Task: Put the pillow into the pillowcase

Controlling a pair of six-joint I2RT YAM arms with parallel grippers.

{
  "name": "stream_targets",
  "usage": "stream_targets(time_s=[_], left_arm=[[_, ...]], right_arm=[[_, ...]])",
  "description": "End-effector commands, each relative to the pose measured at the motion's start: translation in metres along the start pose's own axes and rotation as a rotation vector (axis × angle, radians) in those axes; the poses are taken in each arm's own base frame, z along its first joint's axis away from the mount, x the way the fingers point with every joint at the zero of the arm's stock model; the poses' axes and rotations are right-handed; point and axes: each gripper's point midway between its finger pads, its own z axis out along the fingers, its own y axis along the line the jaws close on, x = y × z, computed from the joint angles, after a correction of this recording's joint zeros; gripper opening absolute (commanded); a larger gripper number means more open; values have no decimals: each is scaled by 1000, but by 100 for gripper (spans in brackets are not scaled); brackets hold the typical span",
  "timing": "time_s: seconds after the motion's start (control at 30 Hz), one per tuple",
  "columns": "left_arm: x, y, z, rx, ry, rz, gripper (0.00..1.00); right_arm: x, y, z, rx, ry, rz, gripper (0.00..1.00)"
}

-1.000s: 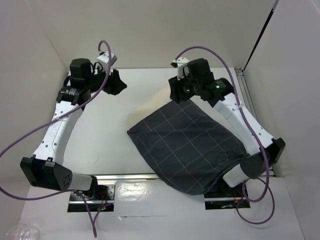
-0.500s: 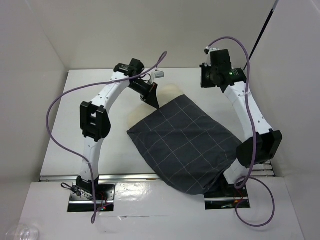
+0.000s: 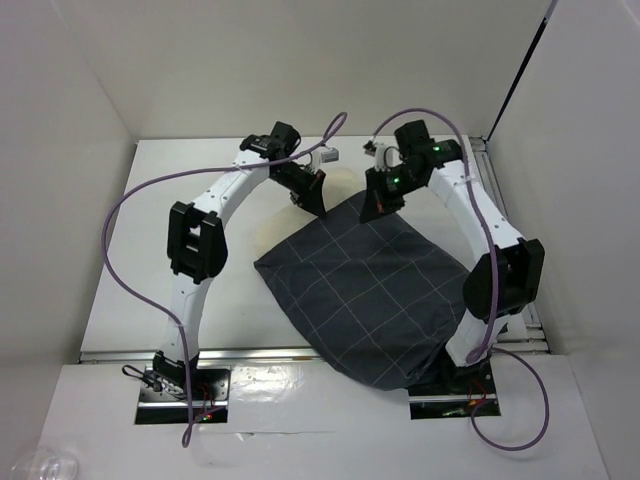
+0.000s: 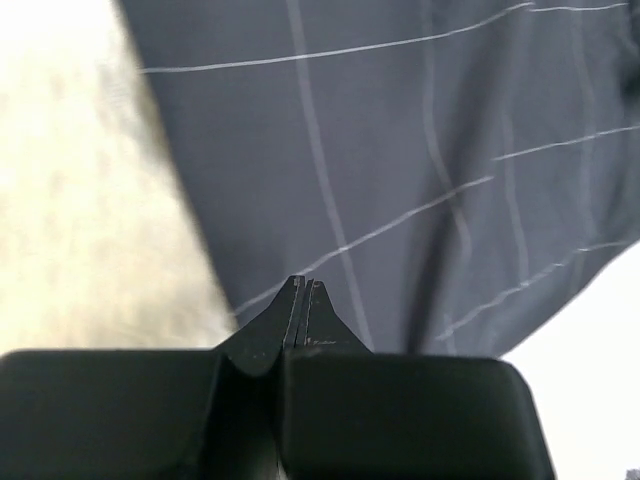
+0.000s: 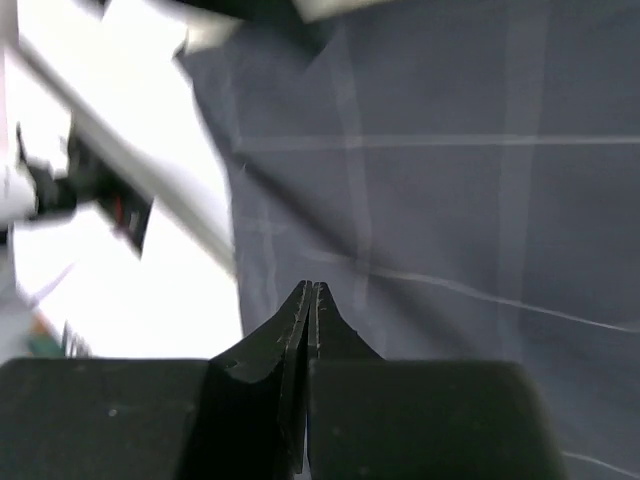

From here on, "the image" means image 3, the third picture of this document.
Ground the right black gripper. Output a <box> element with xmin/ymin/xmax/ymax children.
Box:
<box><xmin>360</xmin><ymin>165</ymin><xmax>424</xmax><ymax>224</ymax></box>

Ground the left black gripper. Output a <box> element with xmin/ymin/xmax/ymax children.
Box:
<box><xmin>269</xmin><ymin>161</ymin><xmax>326</xmax><ymax>219</ymax></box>

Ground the cream yellow pillow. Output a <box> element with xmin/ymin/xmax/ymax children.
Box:
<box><xmin>253</xmin><ymin>168</ymin><xmax>363</xmax><ymax>258</ymax></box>

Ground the dark grey plaid pillowcase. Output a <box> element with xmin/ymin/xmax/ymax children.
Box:
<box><xmin>254</xmin><ymin>192</ymin><xmax>468</xmax><ymax>391</ymax></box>

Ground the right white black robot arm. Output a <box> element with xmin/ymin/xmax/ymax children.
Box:
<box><xmin>360</xmin><ymin>120</ymin><xmax>545</xmax><ymax>392</ymax></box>

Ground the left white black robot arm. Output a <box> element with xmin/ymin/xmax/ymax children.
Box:
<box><xmin>152</xmin><ymin>122</ymin><xmax>339</xmax><ymax>399</ymax></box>

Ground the clear plastic object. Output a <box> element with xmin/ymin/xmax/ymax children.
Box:
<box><xmin>9</xmin><ymin>446</ymin><xmax>79</xmax><ymax>480</ymax></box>

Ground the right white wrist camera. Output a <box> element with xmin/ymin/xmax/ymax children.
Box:
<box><xmin>363</xmin><ymin>140</ymin><xmax>399</xmax><ymax>172</ymax></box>

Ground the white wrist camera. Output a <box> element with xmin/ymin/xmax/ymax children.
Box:
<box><xmin>363</xmin><ymin>140</ymin><xmax>399</xmax><ymax>172</ymax></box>
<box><xmin>306</xmin><ymin>146</ymin><xmax>340</xmax><ymax>173</ymax></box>

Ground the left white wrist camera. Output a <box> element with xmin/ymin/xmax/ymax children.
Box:
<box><xmin>306</xmin><ymin>146</ymin><xmax>340</xmax><ymax>173</ymax></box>

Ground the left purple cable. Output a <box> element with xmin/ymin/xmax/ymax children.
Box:
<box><xmin>100</xmin><ymin>110</ymin><xmax>348</xmax><ymax>446</ymax></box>

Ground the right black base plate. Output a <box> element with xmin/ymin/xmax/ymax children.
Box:
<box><xmin>408</xmin><ymin>360</ymin><xmax>496</xmax><ymax>396</ymax></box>

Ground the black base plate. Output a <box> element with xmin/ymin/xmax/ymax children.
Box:
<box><xmin>139</xmin><ymin>367</ymin><xmax>231</xmax><ymax>407</ymax></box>
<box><xmin>408</xmin><ymin>360</ymin><xmax>496</xmax><ymax>396</ymax></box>

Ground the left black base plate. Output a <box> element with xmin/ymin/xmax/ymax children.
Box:
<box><xmin>139</xmin><ymin>367</ymin><xmax>231</xmax><ymax>407</ymax></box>

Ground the aluminium rail front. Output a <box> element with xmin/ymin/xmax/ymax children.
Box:
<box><xmin>79</xmin><ymin>340</ymin><xmax>550</xmax><ymax>364</ymax></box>

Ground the dark vertical frame pole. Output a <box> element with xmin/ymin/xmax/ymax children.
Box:
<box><xmin>485</xmin><ymin>0</ymin><xmax>557</xmax><ymax>142</ymax></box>

